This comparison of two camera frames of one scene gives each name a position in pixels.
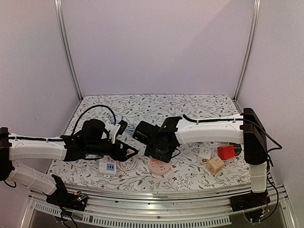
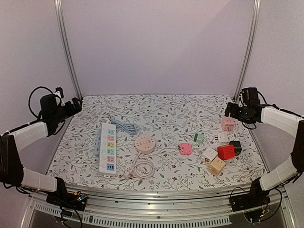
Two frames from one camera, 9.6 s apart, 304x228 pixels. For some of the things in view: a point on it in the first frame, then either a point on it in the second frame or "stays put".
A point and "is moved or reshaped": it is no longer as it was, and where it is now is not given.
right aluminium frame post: [255, 23] stays put
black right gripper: [156, 153] to [232, 109]
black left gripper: [122, 156] to [78, 107]
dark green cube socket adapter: [238, 148] stays put
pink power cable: [135, 166] to [133, 172]
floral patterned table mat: [224, 166] stays put
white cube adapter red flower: [205, 155] is moved or reshaped
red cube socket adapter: [226, 151] stays put
